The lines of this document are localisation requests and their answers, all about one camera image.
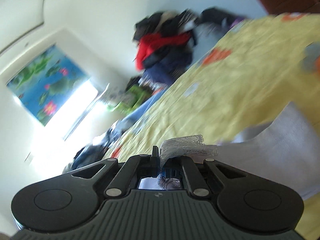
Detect stack of dark folded clothes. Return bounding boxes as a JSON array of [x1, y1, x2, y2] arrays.
[[62, 128, 124, 174]]

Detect yellow carrot-print bedspread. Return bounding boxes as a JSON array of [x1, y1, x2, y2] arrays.
[[103, 12, 320, 240]]

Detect black bag by wall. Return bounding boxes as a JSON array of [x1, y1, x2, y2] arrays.
[[200, 7, 246, 28]]

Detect black garments atop pile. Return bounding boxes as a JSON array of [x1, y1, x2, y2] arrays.
[[133, 9, 200, 41]]

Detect dark navy jacket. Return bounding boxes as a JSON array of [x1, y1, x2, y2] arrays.
[[142, 47, 193, 87]]

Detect lotus-print window blind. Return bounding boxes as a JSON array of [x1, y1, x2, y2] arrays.
[[7, 45, 89, 126]]

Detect light lavender lace-trimmed top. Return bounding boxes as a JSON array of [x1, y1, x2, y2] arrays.
[[159, 102, 319, 199]]

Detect green plastic stool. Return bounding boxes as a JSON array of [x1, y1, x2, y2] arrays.
[[107, 85, 152, 115]]

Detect blue knitted blanket edge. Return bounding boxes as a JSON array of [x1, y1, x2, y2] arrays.
[[115, 88, 168, 132]]

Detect bright bedroom window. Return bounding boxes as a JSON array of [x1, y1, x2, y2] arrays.
[[24, 80, 108, 165]]

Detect red puffer jacket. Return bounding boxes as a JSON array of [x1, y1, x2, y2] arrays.
[[135, 32, 191, 71]]

